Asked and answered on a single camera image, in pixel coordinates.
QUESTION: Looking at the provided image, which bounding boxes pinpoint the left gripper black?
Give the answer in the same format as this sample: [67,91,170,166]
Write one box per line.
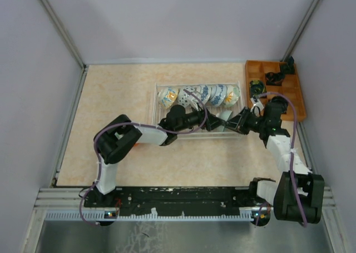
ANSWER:
[176,103,226,133]

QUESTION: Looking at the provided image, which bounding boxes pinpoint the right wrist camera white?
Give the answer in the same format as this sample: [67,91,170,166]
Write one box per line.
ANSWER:
[250,97,264,117]

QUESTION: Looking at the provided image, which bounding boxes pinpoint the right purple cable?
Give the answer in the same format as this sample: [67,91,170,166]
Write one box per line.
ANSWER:
[258,91,308,227]

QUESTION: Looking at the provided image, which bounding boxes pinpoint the black round object in tray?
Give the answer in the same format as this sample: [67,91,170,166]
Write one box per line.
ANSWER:
[271,96,289,114]

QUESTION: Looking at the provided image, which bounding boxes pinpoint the white wire dish rack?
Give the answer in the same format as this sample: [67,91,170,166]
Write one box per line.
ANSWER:
[152,81,245,140]

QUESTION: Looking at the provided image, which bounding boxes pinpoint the white cable duct strip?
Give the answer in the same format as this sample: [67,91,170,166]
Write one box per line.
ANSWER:
[46,210,268,221]

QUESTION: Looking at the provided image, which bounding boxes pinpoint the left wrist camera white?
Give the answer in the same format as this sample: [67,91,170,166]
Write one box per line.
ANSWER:
[191,103,199,111]

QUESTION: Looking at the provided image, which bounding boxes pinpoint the pale green ringed bowl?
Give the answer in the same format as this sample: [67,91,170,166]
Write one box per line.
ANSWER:
[216,110,233,132]

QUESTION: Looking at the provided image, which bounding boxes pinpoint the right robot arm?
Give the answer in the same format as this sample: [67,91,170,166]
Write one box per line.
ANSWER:
[225,93,325,226]

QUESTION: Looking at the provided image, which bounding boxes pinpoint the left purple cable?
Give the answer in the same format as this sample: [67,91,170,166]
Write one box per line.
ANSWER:
[80,89,208,226]

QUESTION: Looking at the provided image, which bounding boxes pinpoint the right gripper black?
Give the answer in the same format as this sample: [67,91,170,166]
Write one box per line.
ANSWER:
[223,107,266,136]

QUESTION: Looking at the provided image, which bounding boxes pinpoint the purple cable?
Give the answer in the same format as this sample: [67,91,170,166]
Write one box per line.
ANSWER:
[80,89,208,226]
[258,91,308,227]

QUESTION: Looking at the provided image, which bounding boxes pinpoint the blue white patterned bowl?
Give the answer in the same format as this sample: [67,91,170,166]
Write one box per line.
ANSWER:
[209,84,228,107]

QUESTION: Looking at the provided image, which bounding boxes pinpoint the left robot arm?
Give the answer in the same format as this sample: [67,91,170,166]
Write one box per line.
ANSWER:
[86,105,225,207]

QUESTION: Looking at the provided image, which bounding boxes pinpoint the black object tray centre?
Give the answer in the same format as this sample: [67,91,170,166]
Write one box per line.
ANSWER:
[265,72,285,86]

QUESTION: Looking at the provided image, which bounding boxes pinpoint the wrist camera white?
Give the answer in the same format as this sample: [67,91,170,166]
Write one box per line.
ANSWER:
[191,103,199,111]
[250,97,264,117]

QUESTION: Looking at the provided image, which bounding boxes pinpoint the black yellow object in tray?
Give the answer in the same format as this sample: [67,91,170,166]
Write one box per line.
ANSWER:
[249,80,266,97]

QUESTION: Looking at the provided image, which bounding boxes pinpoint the wooden compartment tray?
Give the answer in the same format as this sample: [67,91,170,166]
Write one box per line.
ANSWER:
[245,60,306,122]

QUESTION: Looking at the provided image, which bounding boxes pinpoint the black object tray corner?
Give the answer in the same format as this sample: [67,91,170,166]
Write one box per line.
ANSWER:
[279,56,295,75]

